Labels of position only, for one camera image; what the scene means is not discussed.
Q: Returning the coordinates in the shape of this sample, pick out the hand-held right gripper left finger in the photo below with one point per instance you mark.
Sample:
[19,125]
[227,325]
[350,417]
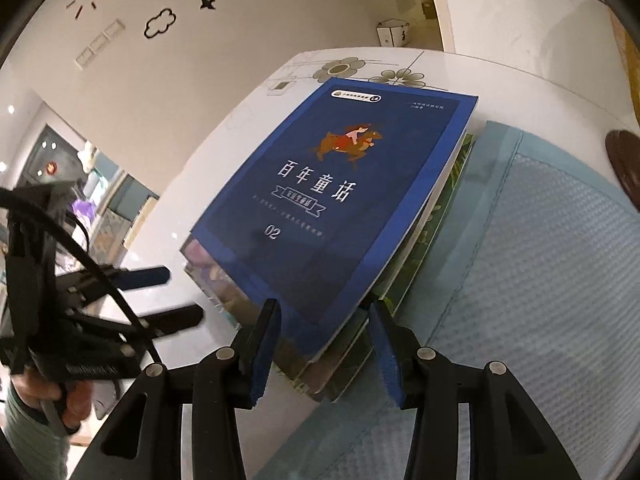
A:
[262,360]

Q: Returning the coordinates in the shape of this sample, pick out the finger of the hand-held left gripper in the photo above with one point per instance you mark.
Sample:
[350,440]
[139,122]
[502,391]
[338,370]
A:
[170,321]
[145,277]

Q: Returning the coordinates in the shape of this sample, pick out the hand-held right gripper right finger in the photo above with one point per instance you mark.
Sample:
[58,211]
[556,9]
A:
[387,355]

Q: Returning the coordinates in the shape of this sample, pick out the green insect cover book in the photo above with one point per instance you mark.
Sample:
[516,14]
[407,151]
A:
[442,205]

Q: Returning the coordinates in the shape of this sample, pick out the blue horse rider book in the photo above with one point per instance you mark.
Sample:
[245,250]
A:
[325,200]

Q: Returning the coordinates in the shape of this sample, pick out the person's left forearm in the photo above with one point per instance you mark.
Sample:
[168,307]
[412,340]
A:
[35,450]

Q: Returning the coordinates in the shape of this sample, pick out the person's left hand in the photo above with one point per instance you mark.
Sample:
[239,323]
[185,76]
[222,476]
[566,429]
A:
[25,390]

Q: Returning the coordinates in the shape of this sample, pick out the dark purple cover book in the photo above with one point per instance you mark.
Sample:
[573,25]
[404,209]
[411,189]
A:
[210,270]

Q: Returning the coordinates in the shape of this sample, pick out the light blue table mat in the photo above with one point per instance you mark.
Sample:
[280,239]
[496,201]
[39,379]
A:
[525,285]

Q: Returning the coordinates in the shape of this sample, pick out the grey round-centre flower decal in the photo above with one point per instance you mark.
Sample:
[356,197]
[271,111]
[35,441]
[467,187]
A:
[341,69]

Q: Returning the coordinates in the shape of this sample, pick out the yellow globe on wooden base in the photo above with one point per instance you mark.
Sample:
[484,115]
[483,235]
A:
[625,165]

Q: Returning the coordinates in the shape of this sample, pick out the white cardboard box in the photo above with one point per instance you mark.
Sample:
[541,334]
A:
[392,32]

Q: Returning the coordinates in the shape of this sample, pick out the small brown box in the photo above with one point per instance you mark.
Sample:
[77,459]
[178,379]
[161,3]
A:
[429,9]

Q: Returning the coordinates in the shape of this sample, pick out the white bookshelf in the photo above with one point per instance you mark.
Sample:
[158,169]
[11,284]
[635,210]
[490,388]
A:
[500,25]

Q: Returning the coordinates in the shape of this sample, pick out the white wall switch plates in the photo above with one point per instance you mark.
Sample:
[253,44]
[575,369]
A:
[100,42]

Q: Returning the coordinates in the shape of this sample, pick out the black cloud wall sticker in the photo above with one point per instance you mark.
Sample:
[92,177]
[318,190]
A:
[160,22]

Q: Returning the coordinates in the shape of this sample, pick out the black bird wall sticker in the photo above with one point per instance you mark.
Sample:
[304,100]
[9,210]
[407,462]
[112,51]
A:
[207,3]

